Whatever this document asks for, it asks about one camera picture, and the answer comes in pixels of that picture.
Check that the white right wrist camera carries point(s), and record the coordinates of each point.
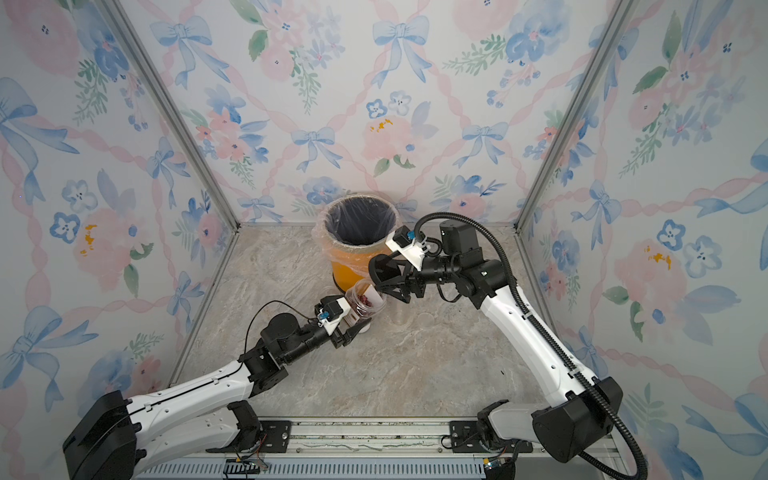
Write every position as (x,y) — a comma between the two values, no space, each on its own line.
(407,244)

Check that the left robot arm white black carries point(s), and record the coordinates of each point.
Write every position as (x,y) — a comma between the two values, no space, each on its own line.
(119,437)

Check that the labelled flower tea jar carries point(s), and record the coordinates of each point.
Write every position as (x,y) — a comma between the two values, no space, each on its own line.
(365,302)

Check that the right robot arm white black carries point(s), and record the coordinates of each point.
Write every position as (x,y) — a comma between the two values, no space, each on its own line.
(582,408)

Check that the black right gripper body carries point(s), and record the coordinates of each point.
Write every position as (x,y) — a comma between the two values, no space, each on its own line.
(405,275)

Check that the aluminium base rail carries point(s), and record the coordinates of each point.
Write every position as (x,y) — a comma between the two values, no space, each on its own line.
(351,448)

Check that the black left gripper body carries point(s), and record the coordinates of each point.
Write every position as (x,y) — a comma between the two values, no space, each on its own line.
(338,338)

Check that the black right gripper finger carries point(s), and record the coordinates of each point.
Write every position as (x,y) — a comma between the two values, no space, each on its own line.
(401,263)
(400,292)

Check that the clear plastic bin liner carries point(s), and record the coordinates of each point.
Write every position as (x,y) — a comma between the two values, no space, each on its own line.
(351,240)

